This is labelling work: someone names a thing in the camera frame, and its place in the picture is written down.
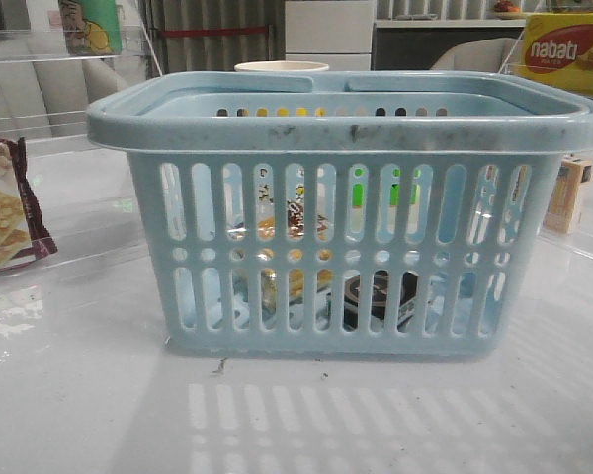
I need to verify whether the packaged bread with chocolate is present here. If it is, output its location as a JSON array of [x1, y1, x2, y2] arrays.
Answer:
[[250, 200, 333, 317]]

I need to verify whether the light blue plastic basket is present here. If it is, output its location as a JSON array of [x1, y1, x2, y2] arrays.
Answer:
[[87, 71, 593, 357]]

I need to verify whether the white paper cup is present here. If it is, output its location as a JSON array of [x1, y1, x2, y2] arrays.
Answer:
[[234, 60, 329, 72]]

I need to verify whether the white drawer cabinet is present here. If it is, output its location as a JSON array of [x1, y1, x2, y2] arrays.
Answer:
[[285, 1, 376, 71]]

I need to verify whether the white shelf with dark cabinet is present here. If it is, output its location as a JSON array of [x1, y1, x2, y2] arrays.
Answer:
[[372, 20, 525, 70]]

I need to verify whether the tan biscuit box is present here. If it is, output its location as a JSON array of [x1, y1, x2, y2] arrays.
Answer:
[[544, 157, 593, 234]]

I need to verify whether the beige armchair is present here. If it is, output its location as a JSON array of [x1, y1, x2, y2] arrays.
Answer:
[[431, 38, 520, 73]]

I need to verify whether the maroon cracker snack bag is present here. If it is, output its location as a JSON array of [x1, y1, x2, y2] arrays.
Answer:
[[0, 138, 57, 272]]

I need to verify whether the green cartoon snack package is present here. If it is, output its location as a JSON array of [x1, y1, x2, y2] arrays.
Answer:
[[58, 0, 122, 56]]

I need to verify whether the clear acrylic left shelf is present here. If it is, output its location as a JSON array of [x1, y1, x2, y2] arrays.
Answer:
[[0, 0, 165, 297]]

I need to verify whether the clear acrylic shelf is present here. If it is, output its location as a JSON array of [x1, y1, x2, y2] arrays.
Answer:
[[493, 0, 593, 268], [0, 0, 165, 297]]

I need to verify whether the clear acrylic right shelf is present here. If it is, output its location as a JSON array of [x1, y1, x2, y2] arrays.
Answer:
[[493, 0, 593, 268]]

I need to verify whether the yellow nabati wafer box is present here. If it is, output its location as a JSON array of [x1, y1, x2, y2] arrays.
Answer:
[[511, 13, 593, 97]]

